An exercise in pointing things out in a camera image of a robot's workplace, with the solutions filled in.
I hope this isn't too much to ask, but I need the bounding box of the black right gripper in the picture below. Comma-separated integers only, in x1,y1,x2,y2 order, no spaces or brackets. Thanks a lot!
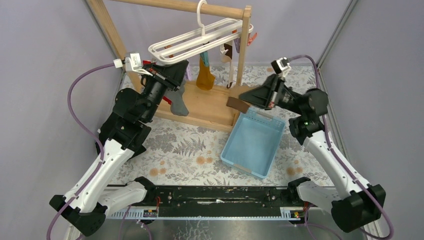
237,74,304,116

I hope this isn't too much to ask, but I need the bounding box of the white plastic clip hanger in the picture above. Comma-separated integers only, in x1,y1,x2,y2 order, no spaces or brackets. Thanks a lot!
148,0,254,65

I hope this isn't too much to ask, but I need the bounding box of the grey sock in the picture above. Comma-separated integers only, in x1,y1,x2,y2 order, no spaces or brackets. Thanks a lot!
166,86,189,117

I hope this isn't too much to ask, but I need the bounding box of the mustard yellow sock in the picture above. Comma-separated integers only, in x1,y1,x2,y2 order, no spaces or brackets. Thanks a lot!
195,57,216,91

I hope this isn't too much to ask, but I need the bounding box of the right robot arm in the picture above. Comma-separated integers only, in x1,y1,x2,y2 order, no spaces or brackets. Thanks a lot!
238,74,386,233

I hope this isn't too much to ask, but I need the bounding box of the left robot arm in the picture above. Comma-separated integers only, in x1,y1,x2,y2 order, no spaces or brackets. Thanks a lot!
49,60,189,237

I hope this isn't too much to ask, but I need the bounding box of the teal clothes clip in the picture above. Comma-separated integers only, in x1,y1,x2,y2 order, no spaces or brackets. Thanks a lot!
199,51,210,69

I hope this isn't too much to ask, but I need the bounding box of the red sock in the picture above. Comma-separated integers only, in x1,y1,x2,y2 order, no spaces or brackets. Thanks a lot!
142,60,172,105

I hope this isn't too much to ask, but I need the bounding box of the wooden clothes rack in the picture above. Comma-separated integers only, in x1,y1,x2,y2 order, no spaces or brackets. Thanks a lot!
85,0,253,133

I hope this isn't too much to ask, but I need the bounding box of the light blue plastic basket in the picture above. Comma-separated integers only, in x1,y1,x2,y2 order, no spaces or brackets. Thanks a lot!
220,107,286,179

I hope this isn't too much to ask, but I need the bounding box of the floral table mat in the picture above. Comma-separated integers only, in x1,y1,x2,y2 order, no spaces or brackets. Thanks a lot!
107,65,347,187

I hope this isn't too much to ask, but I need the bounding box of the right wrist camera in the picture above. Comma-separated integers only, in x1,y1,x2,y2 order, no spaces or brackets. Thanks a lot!
271,57,292,79

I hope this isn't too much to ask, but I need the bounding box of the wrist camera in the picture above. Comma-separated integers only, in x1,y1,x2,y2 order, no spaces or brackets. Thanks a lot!
271,57,292,79
113,52,153,76

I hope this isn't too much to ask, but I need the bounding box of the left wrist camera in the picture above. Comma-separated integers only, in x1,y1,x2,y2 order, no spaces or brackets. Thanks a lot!
113,52,153,76

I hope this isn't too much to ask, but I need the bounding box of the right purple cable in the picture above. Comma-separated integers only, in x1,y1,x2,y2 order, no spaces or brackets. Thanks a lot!
287,54,395,240

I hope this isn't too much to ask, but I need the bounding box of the purple cable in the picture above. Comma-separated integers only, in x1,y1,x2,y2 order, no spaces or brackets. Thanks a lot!
287,54,395,240
46,62,117,240

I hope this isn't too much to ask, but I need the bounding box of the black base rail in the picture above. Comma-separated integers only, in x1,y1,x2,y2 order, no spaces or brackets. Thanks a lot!
125,185,321,218

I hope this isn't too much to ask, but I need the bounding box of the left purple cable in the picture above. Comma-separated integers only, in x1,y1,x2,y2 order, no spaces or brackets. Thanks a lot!
46,62,117,240

